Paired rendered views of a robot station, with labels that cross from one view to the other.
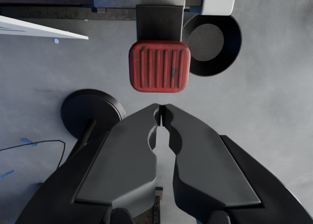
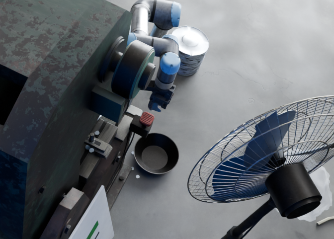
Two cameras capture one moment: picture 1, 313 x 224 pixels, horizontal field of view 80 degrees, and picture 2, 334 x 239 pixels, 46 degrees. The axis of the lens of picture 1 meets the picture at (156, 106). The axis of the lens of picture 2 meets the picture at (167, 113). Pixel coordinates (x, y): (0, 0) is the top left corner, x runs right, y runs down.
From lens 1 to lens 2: 1.71 m
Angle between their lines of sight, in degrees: 45
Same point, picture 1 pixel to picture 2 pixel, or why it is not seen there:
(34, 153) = not seen: outside the picture
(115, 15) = (109, 202)
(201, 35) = (148, 157)
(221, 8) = (139, 112)
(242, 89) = (199, 145)
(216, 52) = (164, 153)
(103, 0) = (123, 137)
